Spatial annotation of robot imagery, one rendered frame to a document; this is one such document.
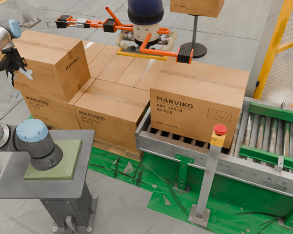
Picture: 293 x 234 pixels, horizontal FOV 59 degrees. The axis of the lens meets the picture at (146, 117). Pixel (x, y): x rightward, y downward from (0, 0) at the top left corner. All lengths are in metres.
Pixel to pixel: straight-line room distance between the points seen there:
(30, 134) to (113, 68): 1.41
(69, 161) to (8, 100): 2.09
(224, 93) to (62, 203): 1.30
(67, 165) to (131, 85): 1.12
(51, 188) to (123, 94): 1.10
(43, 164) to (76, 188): 0.24
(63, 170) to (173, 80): 0.91
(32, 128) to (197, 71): 1.14
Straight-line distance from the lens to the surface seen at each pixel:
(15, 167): 1.79
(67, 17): 2.03
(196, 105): 1.73
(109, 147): 2.62
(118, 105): 2.25
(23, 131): 1.53
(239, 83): 1.87
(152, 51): 1.55
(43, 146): 1.55
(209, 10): 3.46
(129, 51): 1.79
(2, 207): 2.63
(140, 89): 2.39
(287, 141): 2.15
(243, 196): 2.43
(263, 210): 2.42
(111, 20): 1.91
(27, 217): 2.48
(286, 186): 1.97
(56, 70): 2.18
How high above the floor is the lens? 2.06
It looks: 45 degrees down
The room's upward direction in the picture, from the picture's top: 3 degrees counter-clockwise
